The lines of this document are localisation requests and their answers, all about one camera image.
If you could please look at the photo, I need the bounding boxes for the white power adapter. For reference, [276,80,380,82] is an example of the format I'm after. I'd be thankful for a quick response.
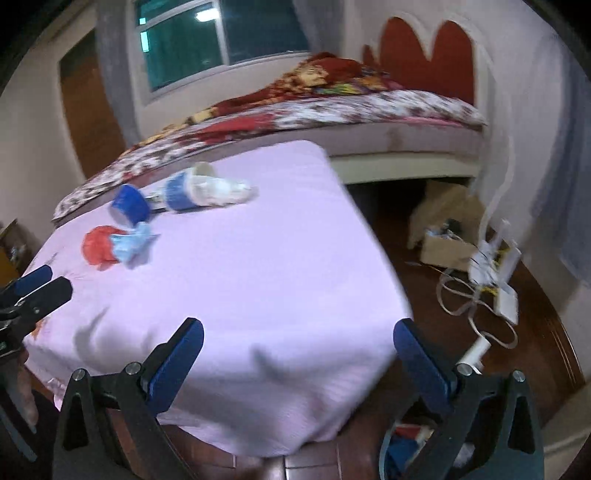
[457,336,491,376]

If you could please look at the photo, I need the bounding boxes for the blue cup white rim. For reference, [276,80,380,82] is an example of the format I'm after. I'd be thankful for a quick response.
[164,161,218,213]

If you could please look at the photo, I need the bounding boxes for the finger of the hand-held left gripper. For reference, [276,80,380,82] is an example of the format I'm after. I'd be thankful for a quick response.
[0,264,54,301]
[0,276,75,325]

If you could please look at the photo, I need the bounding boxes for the grey curtain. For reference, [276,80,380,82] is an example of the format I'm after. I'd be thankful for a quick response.
[295,0,348,58]
[95,0,149,153]

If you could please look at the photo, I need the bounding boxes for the flat white router box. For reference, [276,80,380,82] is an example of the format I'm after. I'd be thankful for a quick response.
[493,284,521,325]

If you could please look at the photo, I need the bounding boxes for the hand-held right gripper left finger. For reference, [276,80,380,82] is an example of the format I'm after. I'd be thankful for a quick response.
[53,318,205,480]

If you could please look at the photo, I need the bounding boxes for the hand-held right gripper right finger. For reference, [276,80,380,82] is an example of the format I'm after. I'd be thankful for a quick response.
[392,318,546,480]

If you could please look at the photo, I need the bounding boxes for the bed with floral cover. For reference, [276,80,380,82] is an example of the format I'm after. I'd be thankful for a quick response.
[53,90,488,223]

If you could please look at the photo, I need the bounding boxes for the colourful pillow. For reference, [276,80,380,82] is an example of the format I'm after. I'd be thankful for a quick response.
[323,65,393,95]

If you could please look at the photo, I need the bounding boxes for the white hanging cable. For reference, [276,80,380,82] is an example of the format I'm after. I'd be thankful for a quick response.
[480,78,519,241]

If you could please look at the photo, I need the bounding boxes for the white bed red headboard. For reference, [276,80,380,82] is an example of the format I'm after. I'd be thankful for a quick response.
[323,4,499,186]

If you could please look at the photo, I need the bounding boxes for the white looped floor cable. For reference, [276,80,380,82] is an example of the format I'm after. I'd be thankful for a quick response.
[436,268,519,352]

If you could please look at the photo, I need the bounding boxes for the red plastic bag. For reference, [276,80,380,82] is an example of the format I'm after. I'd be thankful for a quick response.
[82,225,127,269]

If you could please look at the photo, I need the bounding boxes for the blue plastic bag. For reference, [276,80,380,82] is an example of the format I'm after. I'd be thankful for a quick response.
[110,222,161,271]

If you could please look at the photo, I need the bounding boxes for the red patterned blanket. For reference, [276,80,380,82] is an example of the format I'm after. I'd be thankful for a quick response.
[185,52,365,126]

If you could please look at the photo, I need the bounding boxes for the white router with antennas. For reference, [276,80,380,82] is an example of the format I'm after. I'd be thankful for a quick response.
[468,220,523,288]

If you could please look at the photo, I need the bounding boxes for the dark blue cup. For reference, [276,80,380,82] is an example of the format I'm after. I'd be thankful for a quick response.
[109,184,152,228]

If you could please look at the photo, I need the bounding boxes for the black plastic bucket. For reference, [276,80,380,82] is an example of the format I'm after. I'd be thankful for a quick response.
[379,406,476,480]

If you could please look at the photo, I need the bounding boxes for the large window white frame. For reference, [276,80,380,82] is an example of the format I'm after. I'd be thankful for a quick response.
[131,0,311,99]

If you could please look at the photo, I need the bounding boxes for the pink cloth covered table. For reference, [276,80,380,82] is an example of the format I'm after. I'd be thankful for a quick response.
[22,140,414,457]

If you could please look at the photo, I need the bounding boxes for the brown wooden door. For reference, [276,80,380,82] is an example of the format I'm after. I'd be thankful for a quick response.
[59,28,127,179]

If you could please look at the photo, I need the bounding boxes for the person's left hand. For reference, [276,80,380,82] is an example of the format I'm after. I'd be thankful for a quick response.
[9,348,40,432]

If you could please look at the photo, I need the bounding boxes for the red paper cup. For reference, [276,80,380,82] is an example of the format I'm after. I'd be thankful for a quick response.
[397,425,433,442]

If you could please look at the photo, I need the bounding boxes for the cardboard box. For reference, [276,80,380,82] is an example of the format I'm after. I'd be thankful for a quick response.
[409,182,485,271]

